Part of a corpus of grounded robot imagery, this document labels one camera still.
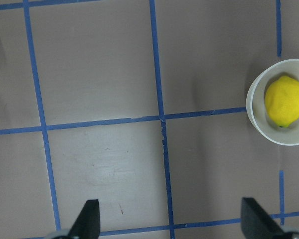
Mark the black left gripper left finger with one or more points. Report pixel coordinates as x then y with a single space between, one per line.
87 224

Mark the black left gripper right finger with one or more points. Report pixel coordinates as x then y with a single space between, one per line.
256 223

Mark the white round bowl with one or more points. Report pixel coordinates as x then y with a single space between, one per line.
255 104

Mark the yellow lemon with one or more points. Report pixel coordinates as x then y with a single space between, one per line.
282 101

